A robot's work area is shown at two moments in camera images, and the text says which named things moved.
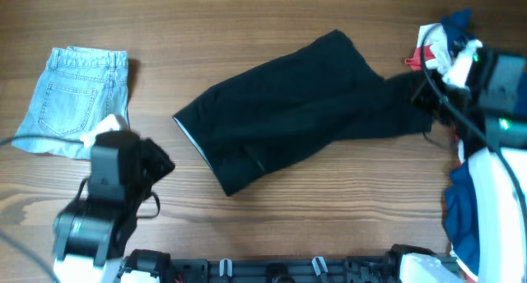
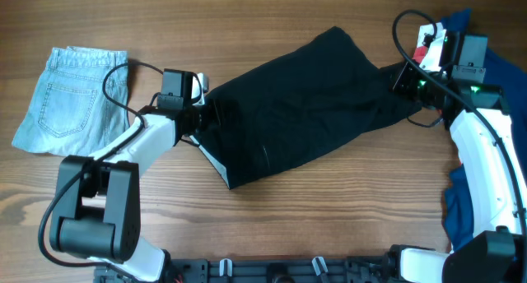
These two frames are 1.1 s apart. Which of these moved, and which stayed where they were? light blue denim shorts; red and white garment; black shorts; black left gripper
Moved: black left gripper; black shorts
Stayed: red and white garment; light blue denim shorts
